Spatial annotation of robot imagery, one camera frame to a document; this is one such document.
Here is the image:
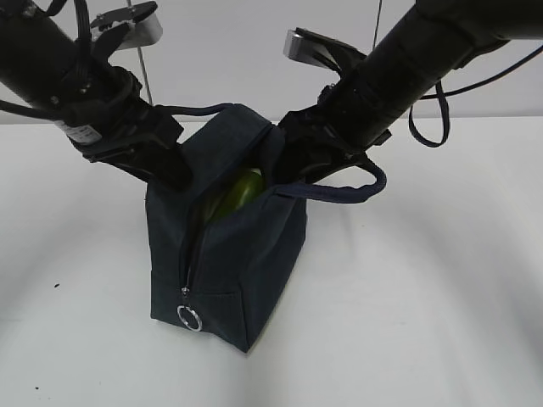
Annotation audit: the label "dark blue lunch bag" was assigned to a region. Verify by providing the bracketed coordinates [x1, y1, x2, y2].
[145, 104, 387, 353]

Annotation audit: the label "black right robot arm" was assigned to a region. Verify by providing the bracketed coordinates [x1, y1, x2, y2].
[277, 1, 542, 181]

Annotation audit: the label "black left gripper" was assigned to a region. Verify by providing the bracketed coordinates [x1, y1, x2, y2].
[65, 66, 193, 191]

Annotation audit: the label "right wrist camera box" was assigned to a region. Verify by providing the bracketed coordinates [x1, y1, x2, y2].
[283, 27, 367, 75]

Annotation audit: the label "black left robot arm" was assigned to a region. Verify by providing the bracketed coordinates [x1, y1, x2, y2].
[1, 1, 193, 191]

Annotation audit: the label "silver zipper pull ring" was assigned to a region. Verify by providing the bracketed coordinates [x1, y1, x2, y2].
[176, 287, 204, 332]

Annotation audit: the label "green cucumber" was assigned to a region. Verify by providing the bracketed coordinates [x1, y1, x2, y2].
[202, 168, 266, 224]

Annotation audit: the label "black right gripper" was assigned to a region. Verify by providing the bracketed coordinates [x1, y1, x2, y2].
[277, 84, 390, 178]

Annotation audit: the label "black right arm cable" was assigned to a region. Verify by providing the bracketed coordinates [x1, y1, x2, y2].
[407, 40, 542, 148]

